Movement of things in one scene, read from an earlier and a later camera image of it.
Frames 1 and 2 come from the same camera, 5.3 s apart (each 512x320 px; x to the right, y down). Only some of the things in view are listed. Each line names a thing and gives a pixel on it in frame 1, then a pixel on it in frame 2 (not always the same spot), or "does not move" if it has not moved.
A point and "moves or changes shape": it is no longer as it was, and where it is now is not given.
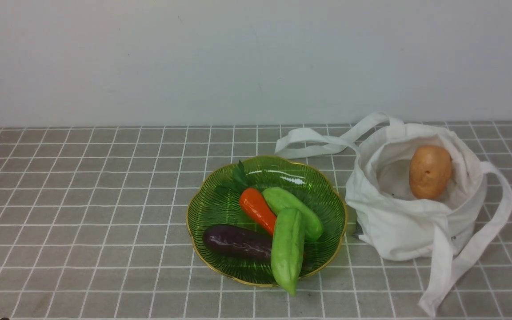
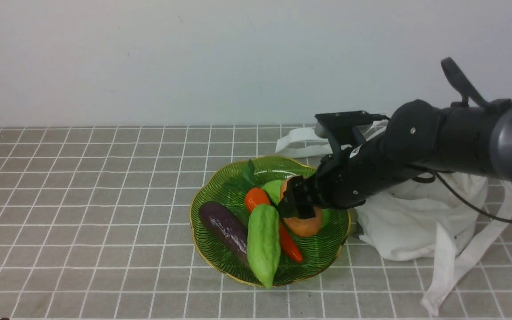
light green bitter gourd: [287, 246] -> [264, 241]
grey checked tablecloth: [90, 222] does not move
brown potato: [430, 172] moves or changes shape
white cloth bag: [393, 222] does not move
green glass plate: [304, 180] does not move
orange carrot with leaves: [251, 200] -> [257, 195]
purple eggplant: [238, 241] -> [229, 228]
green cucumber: [277, 200] -> [272, 190]
